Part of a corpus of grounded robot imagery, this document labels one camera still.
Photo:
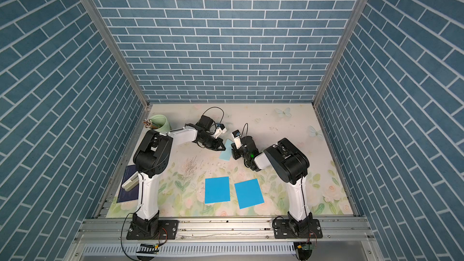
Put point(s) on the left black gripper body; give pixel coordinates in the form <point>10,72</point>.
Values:
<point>207,140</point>

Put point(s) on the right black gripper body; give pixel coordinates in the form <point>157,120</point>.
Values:
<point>248,157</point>

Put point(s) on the light blue square paper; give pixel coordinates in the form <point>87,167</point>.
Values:
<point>227,154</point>

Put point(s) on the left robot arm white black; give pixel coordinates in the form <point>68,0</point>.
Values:
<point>151,160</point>

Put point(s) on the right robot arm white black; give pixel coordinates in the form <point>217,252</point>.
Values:
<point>290,165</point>

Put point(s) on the blue paper sheet left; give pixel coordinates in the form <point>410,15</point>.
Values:
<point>217,190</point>

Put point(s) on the blue paper sheet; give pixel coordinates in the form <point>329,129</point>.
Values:
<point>249,193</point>
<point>217,190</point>

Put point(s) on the blue paper sheet right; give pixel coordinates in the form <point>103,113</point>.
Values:
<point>249,193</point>

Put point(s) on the green pencil cup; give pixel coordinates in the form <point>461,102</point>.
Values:
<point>162,122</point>

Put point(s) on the white stapler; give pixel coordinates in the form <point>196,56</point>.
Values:
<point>131,182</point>

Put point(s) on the dark blue notebook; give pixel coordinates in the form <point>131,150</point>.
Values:
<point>124,196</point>

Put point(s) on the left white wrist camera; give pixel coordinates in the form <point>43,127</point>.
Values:
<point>219,130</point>

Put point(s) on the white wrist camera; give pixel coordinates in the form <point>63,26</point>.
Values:
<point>236,137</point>
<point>219,130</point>

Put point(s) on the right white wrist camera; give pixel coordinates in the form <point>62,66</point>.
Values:
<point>236,137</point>

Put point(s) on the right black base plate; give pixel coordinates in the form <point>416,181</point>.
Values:
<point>286,229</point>

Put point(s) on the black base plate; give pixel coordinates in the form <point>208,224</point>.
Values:
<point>160,229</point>
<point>286,229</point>

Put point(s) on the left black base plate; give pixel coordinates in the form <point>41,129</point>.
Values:
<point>160,229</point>

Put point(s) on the aluminium mounting rail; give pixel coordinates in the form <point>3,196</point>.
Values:
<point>223,229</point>

